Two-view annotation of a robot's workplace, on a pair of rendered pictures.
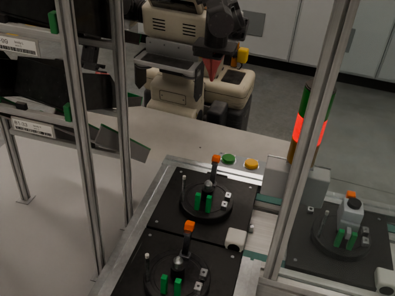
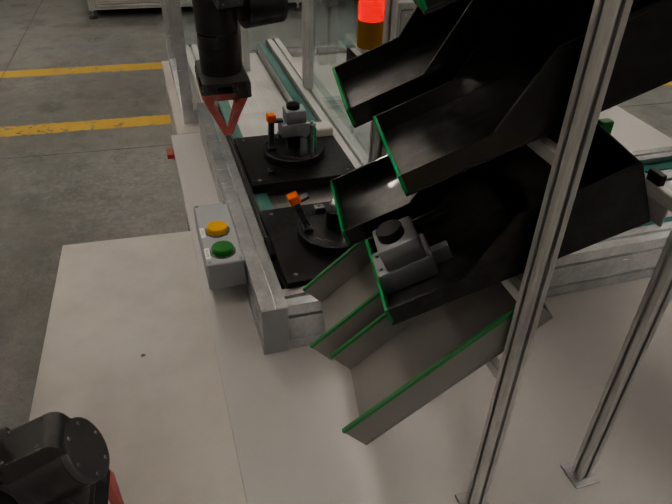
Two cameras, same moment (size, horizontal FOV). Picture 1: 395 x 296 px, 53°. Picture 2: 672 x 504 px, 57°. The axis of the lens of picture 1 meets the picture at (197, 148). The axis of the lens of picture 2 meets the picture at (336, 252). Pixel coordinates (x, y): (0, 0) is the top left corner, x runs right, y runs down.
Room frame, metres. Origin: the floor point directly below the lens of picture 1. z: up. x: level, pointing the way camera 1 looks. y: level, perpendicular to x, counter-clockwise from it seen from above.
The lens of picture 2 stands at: (1.24, 0.80, 1.64)
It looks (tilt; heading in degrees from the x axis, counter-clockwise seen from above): 36 degrees down; 239
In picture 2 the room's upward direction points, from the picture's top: 2 degrees clockwise
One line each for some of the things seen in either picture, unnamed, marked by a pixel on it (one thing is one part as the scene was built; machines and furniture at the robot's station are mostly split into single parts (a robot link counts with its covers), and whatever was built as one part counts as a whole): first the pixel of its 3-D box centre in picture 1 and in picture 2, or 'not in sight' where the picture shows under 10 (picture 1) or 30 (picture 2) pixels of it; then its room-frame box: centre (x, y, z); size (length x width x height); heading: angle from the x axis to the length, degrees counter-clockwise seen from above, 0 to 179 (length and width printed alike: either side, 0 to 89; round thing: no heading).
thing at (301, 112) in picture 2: not in sight; (297, 117); (0.66, -0.36, 1.06); 0.08 x 0.04 x 0.07; 167
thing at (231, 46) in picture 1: (216, 36); (220, 57); (0.95, -0.02, 1.34); 0.10 x 0.07 x 0.07; 77
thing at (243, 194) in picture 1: (207, 192); (334, 215); (0.75, -0.03, 1.01); 0.24 x 0.24 x 0.13; 77
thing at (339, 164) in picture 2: not in sight; (293, 158); (0.67, -0.36, 0.96); 0.24 x 0.24 x 0.02; 77
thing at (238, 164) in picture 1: (249, 172); (218, 243); (0.93, -0.16, 0.93); 0.21 x 0.07 x 0.06; 77
